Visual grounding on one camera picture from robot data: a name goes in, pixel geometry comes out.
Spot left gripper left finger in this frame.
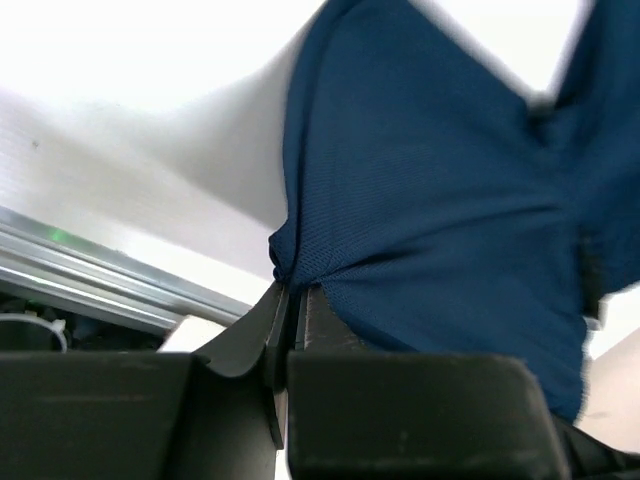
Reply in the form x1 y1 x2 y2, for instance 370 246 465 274
1 284 289 479

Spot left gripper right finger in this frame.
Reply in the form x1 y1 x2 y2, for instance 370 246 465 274
287 287 570 479

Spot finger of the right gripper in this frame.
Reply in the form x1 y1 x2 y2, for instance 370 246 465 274
552 415 639 480

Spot navy blue shorts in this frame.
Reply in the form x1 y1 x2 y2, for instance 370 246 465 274
269 1 639 421

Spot aluminium front rail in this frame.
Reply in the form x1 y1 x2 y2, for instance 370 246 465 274
1 207 250 333

